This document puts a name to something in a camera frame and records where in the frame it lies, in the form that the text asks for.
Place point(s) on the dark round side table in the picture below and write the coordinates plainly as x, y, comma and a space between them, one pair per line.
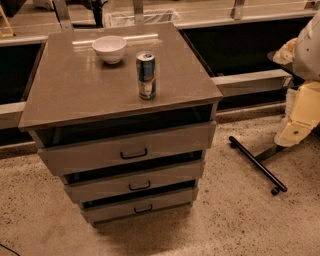
284, 60

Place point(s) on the white ceramic bowl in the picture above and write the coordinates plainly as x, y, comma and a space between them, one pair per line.
110, 49

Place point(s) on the grey top drawer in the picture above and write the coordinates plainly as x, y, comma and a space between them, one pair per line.
91, 155

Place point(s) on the blue silver drink can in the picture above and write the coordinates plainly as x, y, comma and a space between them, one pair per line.
146, 74

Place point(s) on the yellow wooden object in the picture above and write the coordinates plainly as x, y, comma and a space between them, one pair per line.
5, 27

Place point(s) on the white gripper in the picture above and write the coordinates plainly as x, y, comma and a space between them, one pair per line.
309, 53

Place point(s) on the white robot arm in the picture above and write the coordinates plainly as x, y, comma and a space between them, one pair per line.
306, 51

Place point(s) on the clear plastic bin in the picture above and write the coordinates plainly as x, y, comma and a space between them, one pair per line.
129, 18

